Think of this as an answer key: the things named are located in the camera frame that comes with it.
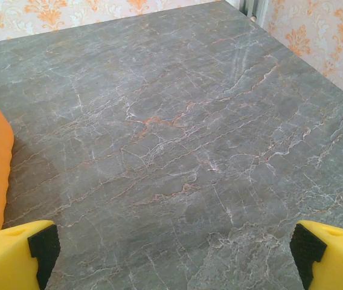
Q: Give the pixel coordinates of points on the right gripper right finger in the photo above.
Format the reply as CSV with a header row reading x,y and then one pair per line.
x,y
340,262

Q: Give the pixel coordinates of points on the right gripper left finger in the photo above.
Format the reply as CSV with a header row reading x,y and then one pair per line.
x,y
5,259

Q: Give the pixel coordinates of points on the aluminium frame post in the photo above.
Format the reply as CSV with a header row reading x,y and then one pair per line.
x,y
254,7

